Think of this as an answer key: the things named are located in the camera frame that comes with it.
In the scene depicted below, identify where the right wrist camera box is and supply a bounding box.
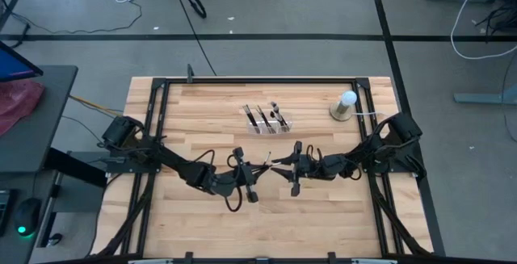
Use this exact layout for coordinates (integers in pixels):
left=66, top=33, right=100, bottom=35
left=321, top=154, right=345, bottom=178

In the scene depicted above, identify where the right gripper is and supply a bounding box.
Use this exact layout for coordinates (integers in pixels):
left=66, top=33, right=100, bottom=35
left=270, top=141, right=320, bottom=197

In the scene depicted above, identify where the thin black makeup brush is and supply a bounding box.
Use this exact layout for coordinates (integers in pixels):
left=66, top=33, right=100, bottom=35
left=255, top=105, right=278, bottom=135
left=242, top=103, right=262, bottom=135

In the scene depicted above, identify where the black coiled cable ring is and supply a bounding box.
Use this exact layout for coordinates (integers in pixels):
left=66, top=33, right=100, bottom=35
left=184, top=0, right=208, bottom=19

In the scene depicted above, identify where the small dark pencil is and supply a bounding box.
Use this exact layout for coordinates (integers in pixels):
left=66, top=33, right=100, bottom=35
left=261, top=151, right=283, bottom=168

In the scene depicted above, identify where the black aluminium table frame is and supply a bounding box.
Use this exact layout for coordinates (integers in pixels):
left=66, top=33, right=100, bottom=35
left=90, top=76, right=435, bottom=264

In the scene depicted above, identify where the red cloth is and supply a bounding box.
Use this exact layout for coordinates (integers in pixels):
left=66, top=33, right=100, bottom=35
left=0, top=78, right=46, bottom=136

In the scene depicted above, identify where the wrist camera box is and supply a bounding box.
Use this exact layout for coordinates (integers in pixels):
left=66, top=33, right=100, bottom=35
left=321, top=154, right=345, bottom=178
left=209, top=173, right=240, bottom=197

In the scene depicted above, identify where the white lamp cable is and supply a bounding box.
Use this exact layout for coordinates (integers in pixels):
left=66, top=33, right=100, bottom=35
left=351, top=110, right=403, bottom=119

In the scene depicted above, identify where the long black floor cable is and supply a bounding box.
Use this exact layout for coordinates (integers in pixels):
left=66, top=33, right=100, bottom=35
left=0, top=0, right=143, bottom=49

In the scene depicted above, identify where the black brush fluffy head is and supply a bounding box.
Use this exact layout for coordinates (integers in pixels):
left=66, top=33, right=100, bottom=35
left=269, top=101, right=288, bottom=132

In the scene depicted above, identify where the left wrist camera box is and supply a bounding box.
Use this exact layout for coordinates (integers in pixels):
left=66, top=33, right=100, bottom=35
left=209, top=173, right=240, bottom=197

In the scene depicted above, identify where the monitor with blue screen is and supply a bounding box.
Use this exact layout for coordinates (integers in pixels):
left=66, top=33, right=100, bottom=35
left=0, top=40, right=44, bottom=83

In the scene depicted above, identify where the black computer mouse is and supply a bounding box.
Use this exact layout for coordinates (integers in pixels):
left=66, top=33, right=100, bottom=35
left=15, top=197, right=43, bottom=238

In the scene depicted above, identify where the table lamp white bulb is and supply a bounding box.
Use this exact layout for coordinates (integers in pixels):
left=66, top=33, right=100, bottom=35
left=328, top=90, right=359, bottom=123

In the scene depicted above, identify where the black keyboard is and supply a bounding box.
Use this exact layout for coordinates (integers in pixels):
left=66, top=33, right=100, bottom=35
left=0, top=188, right=18, bottom=237

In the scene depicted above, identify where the clear acrylic brush organizer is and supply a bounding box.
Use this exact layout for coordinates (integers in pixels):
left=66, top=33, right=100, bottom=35
left=246, top=111, right=293, bottom=136

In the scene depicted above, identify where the black stand crossbar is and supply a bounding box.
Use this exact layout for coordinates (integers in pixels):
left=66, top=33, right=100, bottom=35
left=43, top=146, right=109, bottom=189

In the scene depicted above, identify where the black cable bundle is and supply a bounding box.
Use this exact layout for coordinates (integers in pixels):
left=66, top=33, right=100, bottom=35
left=475, top=0, right=517, bottom=35

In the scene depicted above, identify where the straight black floor cable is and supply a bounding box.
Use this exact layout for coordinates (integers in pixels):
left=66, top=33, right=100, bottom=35
left=170, top=0, right=218, bottom=77

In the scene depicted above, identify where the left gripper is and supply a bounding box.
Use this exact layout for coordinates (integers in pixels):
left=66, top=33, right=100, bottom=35
left=228, top=147, right=271, bottom=204

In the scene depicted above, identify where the white floor cable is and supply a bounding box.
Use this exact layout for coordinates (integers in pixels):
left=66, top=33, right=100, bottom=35
left=449, top=0, right=517, bottom=61

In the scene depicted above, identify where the dark grey side desk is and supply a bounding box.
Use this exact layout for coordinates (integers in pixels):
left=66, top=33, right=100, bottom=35
left=0, top=65, right=80, bottom=264

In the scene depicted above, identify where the yellow cable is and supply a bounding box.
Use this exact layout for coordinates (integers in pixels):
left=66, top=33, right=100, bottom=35
left=68, top=94, right=119, bottom=118

